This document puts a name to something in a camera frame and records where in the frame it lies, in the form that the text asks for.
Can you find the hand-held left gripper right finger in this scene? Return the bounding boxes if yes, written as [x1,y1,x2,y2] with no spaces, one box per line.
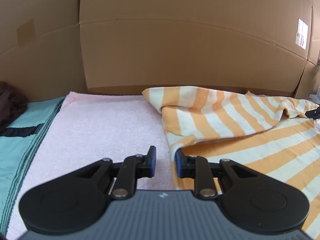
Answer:
[175,149,253,200]

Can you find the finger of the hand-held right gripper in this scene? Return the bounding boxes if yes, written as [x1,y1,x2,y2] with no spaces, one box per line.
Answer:
[305,105,320,120]

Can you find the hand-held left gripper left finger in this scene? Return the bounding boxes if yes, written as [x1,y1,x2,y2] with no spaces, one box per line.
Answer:
[71,145,157,200]

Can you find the orange white striped shirt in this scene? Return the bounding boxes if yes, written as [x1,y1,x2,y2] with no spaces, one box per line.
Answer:
[142,86,320,240]

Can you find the cardboard box with tape strips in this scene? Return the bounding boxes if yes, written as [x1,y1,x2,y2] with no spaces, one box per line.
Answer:
[294,0,320,100]

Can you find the pink fleece blanket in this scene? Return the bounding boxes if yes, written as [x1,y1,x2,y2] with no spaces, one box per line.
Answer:
[6,91,175,240]

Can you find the white label with square code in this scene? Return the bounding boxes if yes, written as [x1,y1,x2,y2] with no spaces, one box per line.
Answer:
[296,33,308,49]

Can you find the white text shipping label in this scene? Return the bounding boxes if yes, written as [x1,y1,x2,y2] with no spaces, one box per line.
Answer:
[297,18,309,34]

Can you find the large labelled cardboard box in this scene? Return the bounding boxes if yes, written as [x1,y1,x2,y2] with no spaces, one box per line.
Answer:
[79,0,313,98]

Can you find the teal cloth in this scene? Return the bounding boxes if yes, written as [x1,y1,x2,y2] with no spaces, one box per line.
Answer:
[0,96,67,230]

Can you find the cardboard box with brown patch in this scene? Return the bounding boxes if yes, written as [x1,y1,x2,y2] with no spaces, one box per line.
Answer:
[0,0,88,103]

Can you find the dark brown cloth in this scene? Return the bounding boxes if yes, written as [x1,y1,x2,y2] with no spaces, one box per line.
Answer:
[0,81,28,133]

